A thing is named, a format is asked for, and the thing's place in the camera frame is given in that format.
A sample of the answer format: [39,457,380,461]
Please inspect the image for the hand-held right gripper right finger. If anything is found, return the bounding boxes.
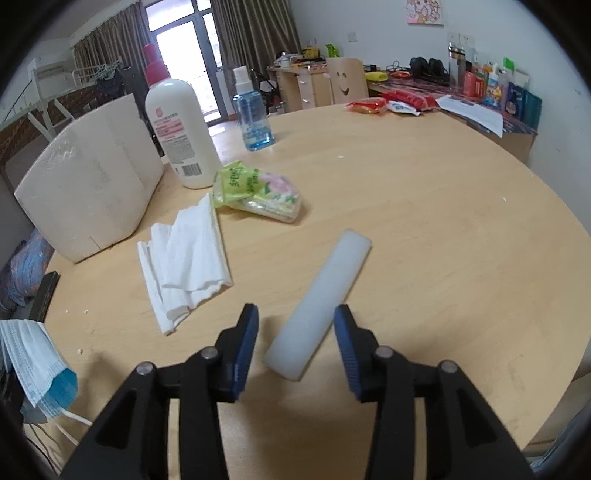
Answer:
[333,304,539,480]

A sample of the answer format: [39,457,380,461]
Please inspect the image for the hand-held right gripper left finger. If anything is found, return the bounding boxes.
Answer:
[60,303,260,480]

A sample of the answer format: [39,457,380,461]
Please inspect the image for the white foam strip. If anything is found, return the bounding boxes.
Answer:
[263,229,373,382]

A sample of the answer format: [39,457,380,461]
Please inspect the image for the white paper tissue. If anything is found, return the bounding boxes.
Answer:
[137,193,233,336]

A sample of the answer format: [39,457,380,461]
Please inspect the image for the green tissue pack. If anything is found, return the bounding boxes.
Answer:
[212,160,303,223]

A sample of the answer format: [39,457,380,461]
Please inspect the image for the blue face mask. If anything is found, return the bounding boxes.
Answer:
[0,318,93,428]

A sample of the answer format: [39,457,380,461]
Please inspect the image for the white foam box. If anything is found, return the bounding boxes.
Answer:
[14,93,164,264]

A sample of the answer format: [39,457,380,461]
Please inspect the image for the black smartphone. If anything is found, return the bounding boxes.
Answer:
[30,271,61,324]

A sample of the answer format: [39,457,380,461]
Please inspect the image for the blue spray bottle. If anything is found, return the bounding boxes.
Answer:
[232,66,275,152]

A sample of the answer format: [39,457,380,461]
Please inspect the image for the white lotion bottle pink pump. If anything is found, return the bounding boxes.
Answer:
[142,43,221,190]

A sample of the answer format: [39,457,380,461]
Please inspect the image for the blue plaid blanket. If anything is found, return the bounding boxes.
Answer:
[0,228,54,310]

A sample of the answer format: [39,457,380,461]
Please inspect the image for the black folding chair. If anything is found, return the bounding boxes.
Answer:
[249,68,282,112]

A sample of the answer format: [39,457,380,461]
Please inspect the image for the long red snack packet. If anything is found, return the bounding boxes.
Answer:
[381,89,438,112]

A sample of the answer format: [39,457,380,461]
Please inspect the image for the white paper sheet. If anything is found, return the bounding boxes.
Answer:
[435,93,504,138]

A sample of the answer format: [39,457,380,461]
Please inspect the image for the wooden drawer desk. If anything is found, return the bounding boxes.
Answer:
[267,58,333,114]

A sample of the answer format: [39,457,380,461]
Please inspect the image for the desk with patterned cover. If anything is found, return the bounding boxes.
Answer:
[367,69,541,162]

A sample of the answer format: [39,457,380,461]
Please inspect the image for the wooden smiley chair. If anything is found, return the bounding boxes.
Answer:
[325,56,370,106]

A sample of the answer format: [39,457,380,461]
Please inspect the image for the black headphones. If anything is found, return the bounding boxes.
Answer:
[409,56,448,86]

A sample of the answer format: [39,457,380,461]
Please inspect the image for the dark hanging clothes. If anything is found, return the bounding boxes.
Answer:
[95,65,139,100]

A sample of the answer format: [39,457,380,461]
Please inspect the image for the row of toiletry bottles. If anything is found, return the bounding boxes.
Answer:
[462,58,543,125]

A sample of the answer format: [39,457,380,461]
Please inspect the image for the steel thermos bottle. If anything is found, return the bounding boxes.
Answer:
[447,41,465,88]

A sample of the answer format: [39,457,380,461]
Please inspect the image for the glass balcony door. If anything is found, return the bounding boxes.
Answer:
[143,0,232,125]

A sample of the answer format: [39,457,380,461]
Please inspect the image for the metal bunk bed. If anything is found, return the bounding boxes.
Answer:
[25,55,125,139]
[0,88,38,167]

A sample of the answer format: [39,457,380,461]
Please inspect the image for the brown curtain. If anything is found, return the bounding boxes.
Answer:
[71,0,155,79]
[210,0,301,75]

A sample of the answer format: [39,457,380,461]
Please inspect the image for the pink cartoon wall poster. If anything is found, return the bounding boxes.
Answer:
[405,0,446,26]

